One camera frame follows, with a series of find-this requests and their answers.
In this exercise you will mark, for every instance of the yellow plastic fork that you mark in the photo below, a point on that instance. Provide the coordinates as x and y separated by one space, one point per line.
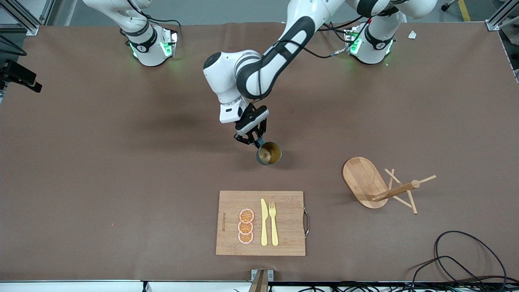
273 227

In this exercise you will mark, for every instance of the brown table cover mat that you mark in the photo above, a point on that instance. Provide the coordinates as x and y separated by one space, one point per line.
121 162

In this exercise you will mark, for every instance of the bamboo cutting board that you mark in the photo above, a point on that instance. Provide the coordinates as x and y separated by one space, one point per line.
284 219

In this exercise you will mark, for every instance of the white table edge rail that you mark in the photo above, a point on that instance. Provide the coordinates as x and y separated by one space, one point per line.
81 286

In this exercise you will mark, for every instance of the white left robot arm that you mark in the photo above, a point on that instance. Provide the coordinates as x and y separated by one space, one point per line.
259 73

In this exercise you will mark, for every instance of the yellow plastic knife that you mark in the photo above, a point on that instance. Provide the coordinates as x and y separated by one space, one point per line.
264 223

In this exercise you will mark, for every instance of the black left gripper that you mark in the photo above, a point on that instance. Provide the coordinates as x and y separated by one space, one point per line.
257 134

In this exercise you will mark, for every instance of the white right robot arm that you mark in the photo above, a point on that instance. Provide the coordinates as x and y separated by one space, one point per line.
150 48

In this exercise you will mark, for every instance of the black caster wheel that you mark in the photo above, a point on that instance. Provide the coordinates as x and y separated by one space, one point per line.
445 6

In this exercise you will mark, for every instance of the white paper scrap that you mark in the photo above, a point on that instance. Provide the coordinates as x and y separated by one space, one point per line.
412 35

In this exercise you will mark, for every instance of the toy orange slice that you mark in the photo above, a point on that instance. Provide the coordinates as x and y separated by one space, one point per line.
246 215
245 228
245 238

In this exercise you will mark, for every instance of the aluminium frame profile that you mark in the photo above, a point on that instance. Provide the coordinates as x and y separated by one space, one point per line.
492 24
32 29

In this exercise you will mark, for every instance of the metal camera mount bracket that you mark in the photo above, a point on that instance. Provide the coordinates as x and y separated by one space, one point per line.
269 275

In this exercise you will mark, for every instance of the wooden mug rack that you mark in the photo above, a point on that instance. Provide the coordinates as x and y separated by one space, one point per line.
361 178

